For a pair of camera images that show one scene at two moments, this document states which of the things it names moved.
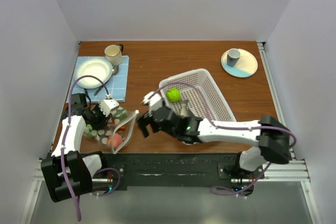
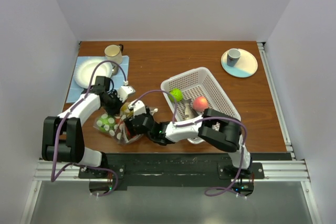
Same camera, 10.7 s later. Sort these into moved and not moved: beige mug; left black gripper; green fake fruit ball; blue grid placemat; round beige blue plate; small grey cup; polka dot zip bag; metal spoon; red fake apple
Moved: red fake apple; polka dot zip bag; left black gripper
Not moved: blue grid placemat; small grey cup; green fake fruit ball; beige mug; metal spoon; round beige blue plate
